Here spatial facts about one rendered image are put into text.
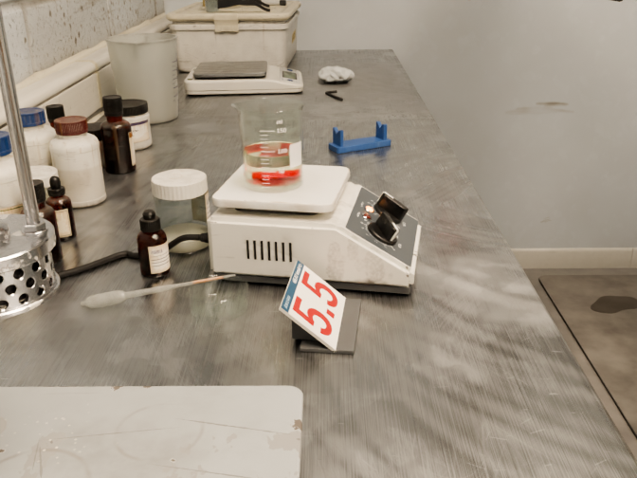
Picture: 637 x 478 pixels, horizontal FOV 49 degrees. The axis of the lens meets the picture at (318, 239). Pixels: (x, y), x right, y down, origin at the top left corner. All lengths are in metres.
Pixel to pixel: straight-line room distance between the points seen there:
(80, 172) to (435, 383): 0.55
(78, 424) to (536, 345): 0.36
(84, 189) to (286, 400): 0.50
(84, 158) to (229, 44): 0.95
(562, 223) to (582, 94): 0.43
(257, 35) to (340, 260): 1.19
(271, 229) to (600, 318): 0.96
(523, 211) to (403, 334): 1.82
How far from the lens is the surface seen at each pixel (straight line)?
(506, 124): 2.30
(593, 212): 2.49
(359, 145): 1.12
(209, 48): 1.82
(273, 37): 1.79
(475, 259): 0.76
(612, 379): 1.31
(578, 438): 0.52
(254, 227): 0.66
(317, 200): 0.66
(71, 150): 0.92
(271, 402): 0.51
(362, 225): 0.68
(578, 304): 1.53
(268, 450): 0.47
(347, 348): 0.58
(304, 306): 0.59
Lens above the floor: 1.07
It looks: 23 degrees down
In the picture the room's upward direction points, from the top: 1 degrees counter-clockwise
